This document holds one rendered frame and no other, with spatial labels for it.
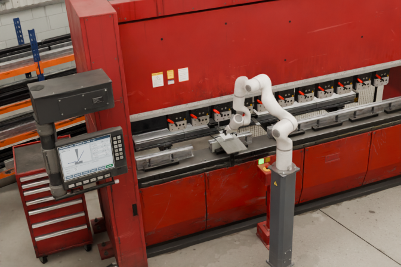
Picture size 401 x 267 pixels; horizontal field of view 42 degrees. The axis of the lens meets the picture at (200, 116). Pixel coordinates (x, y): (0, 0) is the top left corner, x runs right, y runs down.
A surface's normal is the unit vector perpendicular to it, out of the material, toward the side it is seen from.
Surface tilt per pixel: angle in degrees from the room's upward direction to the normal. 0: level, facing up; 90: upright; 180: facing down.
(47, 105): 90
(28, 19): 90
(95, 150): 90
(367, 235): 0
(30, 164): 0
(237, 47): 90
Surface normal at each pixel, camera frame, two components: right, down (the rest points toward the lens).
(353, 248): -0.04, -0.88
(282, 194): -0.18, 0.48
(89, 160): 0.43, 0.41
